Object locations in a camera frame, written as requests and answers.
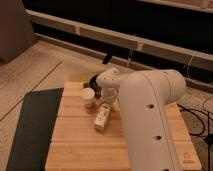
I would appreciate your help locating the white plastic bottle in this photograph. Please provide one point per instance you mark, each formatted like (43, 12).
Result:
(102, 116)

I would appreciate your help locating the dark grey floor mat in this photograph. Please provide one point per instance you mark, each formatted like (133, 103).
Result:
(34, 130)

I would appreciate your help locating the brown upholstered furniture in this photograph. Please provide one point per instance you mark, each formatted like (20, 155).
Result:
(16, 31)

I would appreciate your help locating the dark ceramic bowl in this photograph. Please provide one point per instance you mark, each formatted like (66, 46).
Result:
(93, 84)

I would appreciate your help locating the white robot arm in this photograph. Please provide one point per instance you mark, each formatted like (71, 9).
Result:
(142, 97)

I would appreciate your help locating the white window rail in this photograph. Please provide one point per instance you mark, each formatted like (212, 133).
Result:
(163, 50)

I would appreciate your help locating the white paper cup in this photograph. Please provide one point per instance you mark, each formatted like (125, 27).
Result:
(88, 96)

